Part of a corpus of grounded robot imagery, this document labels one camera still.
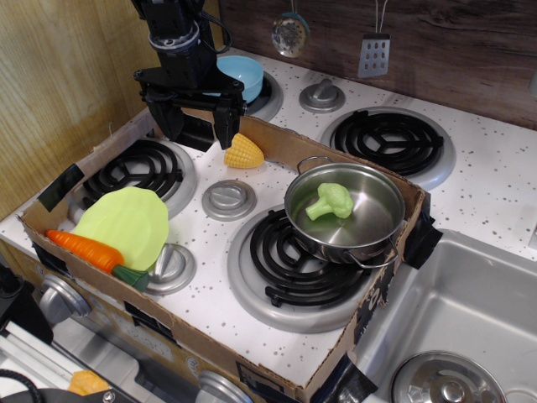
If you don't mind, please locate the light green plastic plate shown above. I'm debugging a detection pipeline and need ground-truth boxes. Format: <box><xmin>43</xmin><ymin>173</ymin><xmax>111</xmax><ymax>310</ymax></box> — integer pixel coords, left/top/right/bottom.
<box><xmin>73</xmin><ymin>186</ymin><xmax>169</xmax><ymax>271</ymax></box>

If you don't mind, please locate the blue plastic bowl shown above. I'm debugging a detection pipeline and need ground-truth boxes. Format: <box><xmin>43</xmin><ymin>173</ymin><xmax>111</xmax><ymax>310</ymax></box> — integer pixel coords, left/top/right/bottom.
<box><xmin>201</xmin><ymin>55</ymin><xmax>263</xmax><ymax>106</ymax></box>

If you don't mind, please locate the silver stove knob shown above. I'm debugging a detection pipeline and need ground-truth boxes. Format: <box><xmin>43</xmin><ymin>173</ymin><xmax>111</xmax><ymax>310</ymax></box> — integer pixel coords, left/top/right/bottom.
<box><xmin>299</xmin><ymin>78</ymin><xmax>346</xmax><ymax>113</ymax></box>
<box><xmin>201</xmin><ymin>180</ymin><xmax>257</xmax><ymax>222</ymax></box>
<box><xmin>146</xmin><ymin>243</ymin><xmax>196</xmax><ymax>296</ymax></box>

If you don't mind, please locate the silver oven knob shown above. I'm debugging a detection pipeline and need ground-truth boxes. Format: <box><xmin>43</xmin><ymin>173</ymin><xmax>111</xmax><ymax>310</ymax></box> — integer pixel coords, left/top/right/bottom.
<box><xmin>195</xmin><ymin>370</ymin><xmax>253</xmax><ymax>403</ymax></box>
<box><xmin>39</xmin><ymin>275</ymin><xmax>91</xmax><ymax>324</ymax></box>

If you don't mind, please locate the back silver stove knob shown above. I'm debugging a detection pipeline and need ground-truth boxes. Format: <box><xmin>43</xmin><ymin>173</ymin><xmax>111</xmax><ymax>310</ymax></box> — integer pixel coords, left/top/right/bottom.
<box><xmin>299</xmin><ymin>78</ymin><xmax>346</xmax><ymax>113</ymax></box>

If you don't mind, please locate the back right black burner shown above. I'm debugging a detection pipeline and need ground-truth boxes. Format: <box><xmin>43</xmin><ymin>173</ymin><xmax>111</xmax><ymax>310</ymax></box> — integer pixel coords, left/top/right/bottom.
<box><xmin>321</xmin><ymin>107</ymin><xmax>456</xmax><ymax>191</ymax></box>

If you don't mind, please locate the yellow toy corn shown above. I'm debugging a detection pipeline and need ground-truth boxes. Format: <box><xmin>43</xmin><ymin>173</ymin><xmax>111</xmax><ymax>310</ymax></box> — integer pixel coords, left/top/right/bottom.
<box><xmin>224</xmin><ymin>133</ymin><xmax>264</xmax><ymax>169</ymax></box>

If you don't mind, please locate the orange toy carrot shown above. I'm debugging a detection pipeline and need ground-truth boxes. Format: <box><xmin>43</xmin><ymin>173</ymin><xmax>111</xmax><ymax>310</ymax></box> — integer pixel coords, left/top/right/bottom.
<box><xmin>44</xmin><ymin>229</ymin><xmax>149</xmax><ymax>292</ymax></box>

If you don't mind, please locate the steel lid in sink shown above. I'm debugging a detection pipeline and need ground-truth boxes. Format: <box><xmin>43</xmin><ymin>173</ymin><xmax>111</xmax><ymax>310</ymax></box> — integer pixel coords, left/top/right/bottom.
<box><xmin>389</xmin><ymin>351</ymin><xmax>507</xmax><ymax>403</ymax></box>

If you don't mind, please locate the green toy broccoli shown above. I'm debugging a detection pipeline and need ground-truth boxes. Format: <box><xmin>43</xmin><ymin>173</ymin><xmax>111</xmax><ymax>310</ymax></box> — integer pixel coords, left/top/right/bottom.
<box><xmin>305</xmin><ymin>183</ymin><xmax>354</xmax><ymax>221</ymax></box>

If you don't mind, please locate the hanging slotted spoon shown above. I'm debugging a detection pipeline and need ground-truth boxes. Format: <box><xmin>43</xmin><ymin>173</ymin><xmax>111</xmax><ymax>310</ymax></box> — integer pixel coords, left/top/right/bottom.
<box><xmin>271</xmin><ymin>1</ymin><xmax>310</xmax><ymax>59</ymax></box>

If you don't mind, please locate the black burner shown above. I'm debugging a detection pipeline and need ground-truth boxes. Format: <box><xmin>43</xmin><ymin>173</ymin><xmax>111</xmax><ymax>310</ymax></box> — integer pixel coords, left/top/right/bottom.
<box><xmin>246</xmin><ymin>72</ymin><xmax>284</xmax><ymax>122</ymax></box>
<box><xmin>321</xmin><ymin>107</ymin><xmax>456</xmax><ymax>191</ymax></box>
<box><xmin>69</xmin><ymin>139</ymin><xmax>197</xmax><ymax>222</ymax></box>
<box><xmin>227</xmin><ymin>206</ymin><xmax>376</xmax><ymax>333</ymax></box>

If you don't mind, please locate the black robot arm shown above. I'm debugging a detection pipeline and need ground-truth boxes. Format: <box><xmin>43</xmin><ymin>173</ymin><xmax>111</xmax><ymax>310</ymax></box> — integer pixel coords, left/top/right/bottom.
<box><xmin>133</xmin><ymin>1</ymin><xmax>247</xmax><ymax>151</ymax></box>

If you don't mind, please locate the orange object bottom left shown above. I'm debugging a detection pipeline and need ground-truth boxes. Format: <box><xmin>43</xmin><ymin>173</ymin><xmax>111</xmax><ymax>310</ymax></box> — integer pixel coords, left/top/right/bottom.
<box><xmin>67</xmin><ymin>370</ymin><xmax>110</xmax><ymax>396</ymax></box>

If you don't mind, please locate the back left black burner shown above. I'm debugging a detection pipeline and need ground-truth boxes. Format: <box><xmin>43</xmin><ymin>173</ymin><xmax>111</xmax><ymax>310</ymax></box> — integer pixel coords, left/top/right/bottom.
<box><xmin>246</xmin><ymin>72</ymin><xmax>284</xmax><ymax>122</ymax></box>

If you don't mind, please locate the front left black burner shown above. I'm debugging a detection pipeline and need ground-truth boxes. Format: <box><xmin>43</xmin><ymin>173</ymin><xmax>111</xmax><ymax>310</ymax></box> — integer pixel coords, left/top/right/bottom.
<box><xmin>69</xmin><ymin>139</ymin><xmax>197</xmax><ymax>222</ymax></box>

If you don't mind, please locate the small steel pan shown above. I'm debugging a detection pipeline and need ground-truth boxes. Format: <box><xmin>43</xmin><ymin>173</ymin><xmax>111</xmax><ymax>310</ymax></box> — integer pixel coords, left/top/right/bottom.
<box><xmin>284</xmin><ymin>156</ymin><xmax>405</xmax><ymax>270</ymax></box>

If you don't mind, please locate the black cable bottom left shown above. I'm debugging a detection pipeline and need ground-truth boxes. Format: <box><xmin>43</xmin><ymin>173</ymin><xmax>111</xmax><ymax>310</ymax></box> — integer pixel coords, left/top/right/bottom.
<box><xmin>0</xmin><ymin>368</ymin><xmax>41</xmax><ymax>403</ymax></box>

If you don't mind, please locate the centre silver stove knob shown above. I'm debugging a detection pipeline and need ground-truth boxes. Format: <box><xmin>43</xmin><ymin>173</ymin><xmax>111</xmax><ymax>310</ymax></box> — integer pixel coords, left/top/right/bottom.
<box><xmin>201</xmin><ymin>180</ymin><xmax>257</xmax><ymax>222</ymax></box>

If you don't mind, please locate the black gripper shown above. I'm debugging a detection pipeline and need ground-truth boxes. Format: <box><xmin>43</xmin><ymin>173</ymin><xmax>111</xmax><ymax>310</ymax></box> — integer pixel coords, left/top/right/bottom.
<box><xmin>133</xmin><ymin>38</ymin><xmax>245</xmax><ymax>149</ymax></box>

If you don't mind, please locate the silver oven knob right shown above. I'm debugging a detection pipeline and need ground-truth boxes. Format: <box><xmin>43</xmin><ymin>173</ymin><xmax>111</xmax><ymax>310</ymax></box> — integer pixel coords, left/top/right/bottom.
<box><xmin>195</xmin><ymin>370</ymin><xmax>253</xmax><ymax>403</ymax></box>

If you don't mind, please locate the silver oven knob left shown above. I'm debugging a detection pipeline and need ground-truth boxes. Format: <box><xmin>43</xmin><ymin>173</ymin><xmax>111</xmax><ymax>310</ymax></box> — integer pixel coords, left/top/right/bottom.
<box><xmin>39</xmin><ymin>275</ymin><xmax>91</xmax><ymax>324</ymax></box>

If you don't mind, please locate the steel sink basin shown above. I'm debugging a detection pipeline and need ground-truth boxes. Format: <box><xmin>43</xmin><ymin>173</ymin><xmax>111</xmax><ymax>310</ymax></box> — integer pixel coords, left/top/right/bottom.
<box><xmin>355</xmin><ymin>230</ymin><xmax>536</xmax><ymax>402</ymax></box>

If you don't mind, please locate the front right black burner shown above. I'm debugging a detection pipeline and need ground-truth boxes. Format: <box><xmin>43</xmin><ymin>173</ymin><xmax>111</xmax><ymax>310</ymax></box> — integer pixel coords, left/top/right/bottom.
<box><xmin>227</xmin><ymin>206</ymin><xmax>376</xmax><ymax>333</ymax></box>

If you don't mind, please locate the front silver stove knob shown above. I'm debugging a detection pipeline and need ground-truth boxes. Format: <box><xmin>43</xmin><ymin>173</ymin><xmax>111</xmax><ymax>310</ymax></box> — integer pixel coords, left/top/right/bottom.
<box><xmin>146</xmin><ymin>243</ymin><xmax>196</xmax><ymax>296</ymax></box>

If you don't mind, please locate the cardboard fence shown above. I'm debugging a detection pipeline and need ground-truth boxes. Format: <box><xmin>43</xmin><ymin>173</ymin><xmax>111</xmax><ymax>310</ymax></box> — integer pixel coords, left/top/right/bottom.
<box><xmin>17</xmin><ymin>107</ymin><xmax>444</xmax><ymax>403</ymax></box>

